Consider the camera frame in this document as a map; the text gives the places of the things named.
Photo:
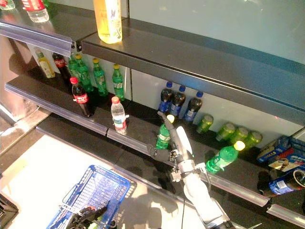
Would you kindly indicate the cola bottle red label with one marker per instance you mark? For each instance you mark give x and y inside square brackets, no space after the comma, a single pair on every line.
[61,68]

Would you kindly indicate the blue cookie box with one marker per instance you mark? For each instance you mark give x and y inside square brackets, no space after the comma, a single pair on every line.
[288,159]
[272,150]
[297,142]

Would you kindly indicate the water bottle red label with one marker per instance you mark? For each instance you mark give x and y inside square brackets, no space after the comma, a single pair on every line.
[37,10]

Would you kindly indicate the dark shelf board with rail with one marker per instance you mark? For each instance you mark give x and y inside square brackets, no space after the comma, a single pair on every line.
[54,26]

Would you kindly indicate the dark shelf board with bottles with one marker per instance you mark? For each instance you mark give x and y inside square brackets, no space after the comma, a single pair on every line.
[143,133]

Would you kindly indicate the water bottle red cap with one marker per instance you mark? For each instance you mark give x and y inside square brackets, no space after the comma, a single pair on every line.
[118,117]

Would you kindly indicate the small yellow tea bottle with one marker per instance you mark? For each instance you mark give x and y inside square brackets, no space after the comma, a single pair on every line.
[45,66]

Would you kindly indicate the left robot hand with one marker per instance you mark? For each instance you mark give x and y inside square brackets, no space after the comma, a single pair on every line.
[87,214]

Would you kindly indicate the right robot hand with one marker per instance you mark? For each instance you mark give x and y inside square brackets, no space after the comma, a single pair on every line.
[183,139]

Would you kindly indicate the cola bottle red cap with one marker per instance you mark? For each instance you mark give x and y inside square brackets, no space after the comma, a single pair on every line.
[81,97]

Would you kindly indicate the black box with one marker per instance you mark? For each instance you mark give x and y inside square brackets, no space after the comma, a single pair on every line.
[7,211]

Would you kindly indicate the large yellow tea bottle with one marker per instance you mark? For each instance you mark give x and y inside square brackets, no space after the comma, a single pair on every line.
[108,21]

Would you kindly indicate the cola bottle blue cap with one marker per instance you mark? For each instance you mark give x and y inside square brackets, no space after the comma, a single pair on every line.
[177,102]
[165,97]
[193,107]

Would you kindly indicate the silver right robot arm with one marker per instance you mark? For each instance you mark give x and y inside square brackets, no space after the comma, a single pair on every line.
[202,193]

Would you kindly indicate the blue snack boxes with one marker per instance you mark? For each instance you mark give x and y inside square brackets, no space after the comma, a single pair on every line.
[286,183]

